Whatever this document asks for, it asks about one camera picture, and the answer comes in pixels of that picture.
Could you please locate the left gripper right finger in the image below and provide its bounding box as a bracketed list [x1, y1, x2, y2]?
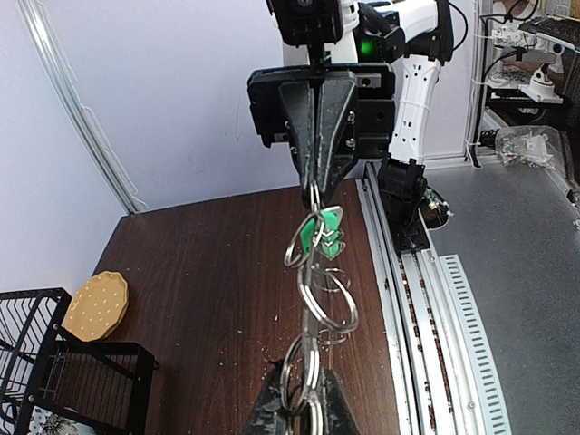
[317, 369, 360, 435]

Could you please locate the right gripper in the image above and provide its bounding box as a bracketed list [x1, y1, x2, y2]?
[247, 63, 395, 204]

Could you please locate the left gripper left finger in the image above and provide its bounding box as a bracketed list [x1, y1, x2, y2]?
[242, 361, 289, 435]

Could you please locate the metal keyring disc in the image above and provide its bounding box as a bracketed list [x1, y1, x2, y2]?
[280, 195, 359, 434]

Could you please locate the black wire dish rack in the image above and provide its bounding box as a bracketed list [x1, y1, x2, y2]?
[1, 288, 159, 434]

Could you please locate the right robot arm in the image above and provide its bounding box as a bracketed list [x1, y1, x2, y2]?
[247, 1, 454, 222]

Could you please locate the yellow dotted plate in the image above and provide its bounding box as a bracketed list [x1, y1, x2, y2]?
[64, 271, 129, 342]

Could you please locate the clear bag of hardware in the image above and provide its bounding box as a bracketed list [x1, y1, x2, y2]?
[494, 125, 563, 169]

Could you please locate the white black dotted bowl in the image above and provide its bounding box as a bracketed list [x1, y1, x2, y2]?
[28, 407, 96, 435]

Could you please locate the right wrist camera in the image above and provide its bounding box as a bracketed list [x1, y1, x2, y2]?
[266, 0, 360, 66]

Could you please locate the aluminium front rail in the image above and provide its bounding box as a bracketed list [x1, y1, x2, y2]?
[355, 151, 580, 435]

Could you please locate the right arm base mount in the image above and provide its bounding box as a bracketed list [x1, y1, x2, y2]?
[387, 187, 454, 255]

